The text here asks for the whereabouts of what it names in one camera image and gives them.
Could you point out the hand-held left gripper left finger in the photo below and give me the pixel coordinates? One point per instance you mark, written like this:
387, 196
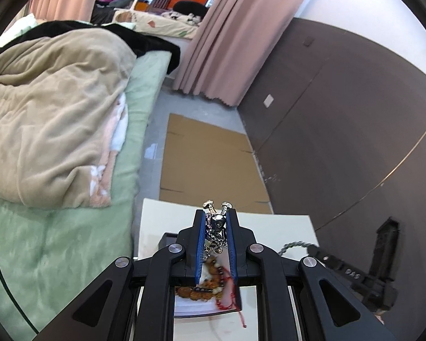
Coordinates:
200, 248

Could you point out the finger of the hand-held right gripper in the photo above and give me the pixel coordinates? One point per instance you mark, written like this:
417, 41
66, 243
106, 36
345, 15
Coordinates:
328, 258

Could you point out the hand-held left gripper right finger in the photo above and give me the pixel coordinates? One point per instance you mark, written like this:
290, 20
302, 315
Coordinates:
232, 248

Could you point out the black box with white interior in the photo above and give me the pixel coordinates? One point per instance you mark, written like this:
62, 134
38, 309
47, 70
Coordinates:
198, 309

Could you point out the brown cardboard sheet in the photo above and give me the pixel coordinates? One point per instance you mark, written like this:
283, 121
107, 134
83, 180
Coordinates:
206, 163

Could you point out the pink and white fleece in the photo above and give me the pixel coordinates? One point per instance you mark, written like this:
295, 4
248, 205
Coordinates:
101, 184

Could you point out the bed with green sheet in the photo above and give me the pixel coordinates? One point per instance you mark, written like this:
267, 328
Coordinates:
56, 248

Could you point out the beige blanket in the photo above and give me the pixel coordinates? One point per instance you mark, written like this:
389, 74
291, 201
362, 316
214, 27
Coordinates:
49, 113

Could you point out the black blanket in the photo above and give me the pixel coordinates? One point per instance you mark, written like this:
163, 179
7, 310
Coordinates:
152, 46

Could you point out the white printed quilt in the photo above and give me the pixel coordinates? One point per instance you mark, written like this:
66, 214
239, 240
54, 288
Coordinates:
152, 23

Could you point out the black and white plush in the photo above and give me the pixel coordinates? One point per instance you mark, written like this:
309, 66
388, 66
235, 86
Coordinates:
184, 17

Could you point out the white and green pillow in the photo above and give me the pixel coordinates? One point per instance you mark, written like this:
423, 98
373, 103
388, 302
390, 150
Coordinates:
21, 25

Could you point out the white wall socket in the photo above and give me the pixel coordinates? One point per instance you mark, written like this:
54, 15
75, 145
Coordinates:
268, 101

